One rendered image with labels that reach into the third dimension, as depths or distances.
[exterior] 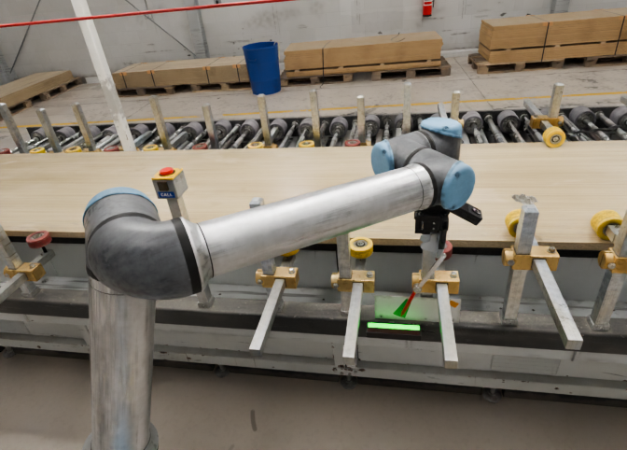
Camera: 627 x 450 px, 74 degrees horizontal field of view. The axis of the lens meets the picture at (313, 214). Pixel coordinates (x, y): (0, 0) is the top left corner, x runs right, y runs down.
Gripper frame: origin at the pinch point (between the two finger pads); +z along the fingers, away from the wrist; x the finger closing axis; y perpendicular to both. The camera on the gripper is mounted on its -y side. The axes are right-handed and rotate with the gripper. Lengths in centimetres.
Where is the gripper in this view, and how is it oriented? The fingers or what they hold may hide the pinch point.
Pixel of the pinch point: (440, 253)
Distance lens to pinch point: 118.3
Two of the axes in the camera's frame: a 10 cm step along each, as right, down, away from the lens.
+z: 0.9, 8.5, 5.2
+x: -1.7, 5.3, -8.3
